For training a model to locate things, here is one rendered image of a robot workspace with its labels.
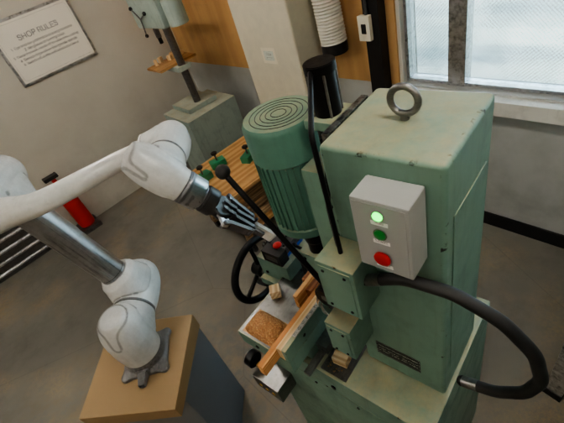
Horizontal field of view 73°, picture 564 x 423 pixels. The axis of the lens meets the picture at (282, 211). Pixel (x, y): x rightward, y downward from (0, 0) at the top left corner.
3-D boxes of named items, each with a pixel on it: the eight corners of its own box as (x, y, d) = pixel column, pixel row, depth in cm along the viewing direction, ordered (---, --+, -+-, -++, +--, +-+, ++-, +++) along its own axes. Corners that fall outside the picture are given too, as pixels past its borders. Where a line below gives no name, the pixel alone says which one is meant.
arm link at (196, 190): (169, 207, 96) (190, 218, 98) (189, 185, 91) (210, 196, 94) (176, 186, 103) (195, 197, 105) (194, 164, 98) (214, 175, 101)
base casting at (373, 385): (333, 258, 154) (329, 243, 148) (488, 316, 119) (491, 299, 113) (264, 349, 131) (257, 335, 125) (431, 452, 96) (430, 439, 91)
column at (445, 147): (401, 298, 122) (377, 85, 77) (475, 327, 108) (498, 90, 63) (367, 355, 110) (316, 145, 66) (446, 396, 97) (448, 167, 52)
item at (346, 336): (350, 320, 102) (342, 293, 95) (373, 331, 98) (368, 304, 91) (331, 348, 98) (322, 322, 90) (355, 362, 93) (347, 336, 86)
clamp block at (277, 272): (287, 245, 143) (280, 228, 138) (316, 257, 135) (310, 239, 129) (263, 274, 136) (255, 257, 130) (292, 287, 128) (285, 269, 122)
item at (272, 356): (369, 225, 135) (368, 216, 133) (374, 227, 134) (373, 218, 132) (261, 372, 104) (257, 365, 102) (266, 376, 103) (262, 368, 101)
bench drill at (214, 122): (229, 151, 396) (159, -18, 298) (267, 167, 354) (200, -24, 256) (192, 176, 377) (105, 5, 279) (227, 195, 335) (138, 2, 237)
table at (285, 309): (321, 213, 156) (319, 201, 153) (391, 233, 138) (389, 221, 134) (222, 328, 126) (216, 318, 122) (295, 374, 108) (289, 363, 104)
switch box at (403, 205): (376, 240, 73) (366, 173, 63) (428, 257, 67) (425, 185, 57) (360, 263, 70) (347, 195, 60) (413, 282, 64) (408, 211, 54)
